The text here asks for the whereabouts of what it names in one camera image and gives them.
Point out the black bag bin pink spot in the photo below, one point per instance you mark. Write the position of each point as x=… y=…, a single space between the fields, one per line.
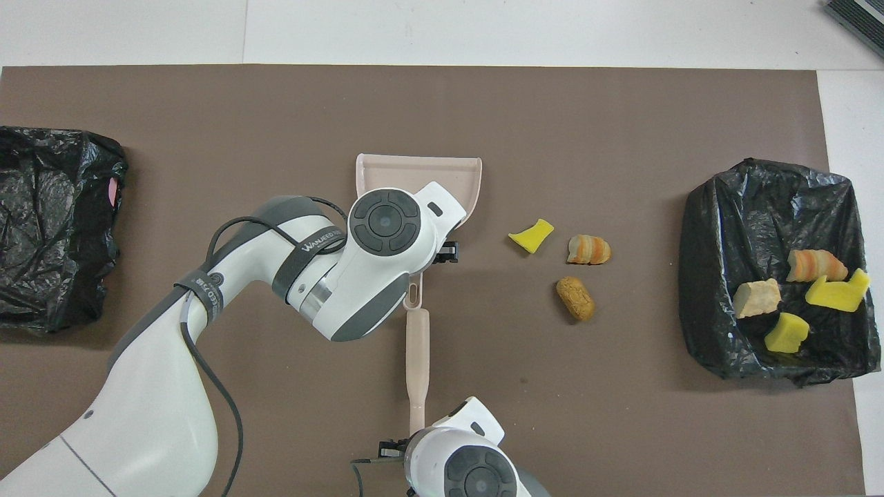
x=41 y=228

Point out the black bag lined bin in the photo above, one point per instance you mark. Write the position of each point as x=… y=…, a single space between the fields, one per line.
x=760 y=221

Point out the yellow sponge with green backing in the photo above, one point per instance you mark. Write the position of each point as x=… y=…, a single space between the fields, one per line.
x=787 y=333

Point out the beige plastic dustpan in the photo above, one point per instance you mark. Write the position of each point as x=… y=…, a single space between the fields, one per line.
x=414 y=172

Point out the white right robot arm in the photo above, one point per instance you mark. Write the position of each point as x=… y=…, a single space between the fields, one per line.
x=476 y=476

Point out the brown table mat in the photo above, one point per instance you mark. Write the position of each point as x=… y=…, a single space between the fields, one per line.
x=276 y=110

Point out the notched yellow sponge piece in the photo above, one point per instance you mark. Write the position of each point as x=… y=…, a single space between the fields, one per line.
x=836 y=293

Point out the brown oval bread roll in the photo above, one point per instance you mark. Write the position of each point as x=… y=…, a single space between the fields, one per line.
x=575 y=297

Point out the grey ribbed device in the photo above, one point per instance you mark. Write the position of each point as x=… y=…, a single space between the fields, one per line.
x=860 y=17

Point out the orange striped bread piece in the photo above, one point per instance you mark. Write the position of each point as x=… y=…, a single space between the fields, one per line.
x=756 y=298
x=588 y=250
x=815 y=266

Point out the beige brush with black bristles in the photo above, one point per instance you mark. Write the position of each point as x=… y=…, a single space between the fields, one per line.
x=417 y=345

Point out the small yellow sponge wedge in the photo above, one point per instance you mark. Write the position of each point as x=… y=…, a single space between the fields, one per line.
x=532 y=237

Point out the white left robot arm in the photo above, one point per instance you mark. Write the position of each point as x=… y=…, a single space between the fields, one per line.
x=159 y=414

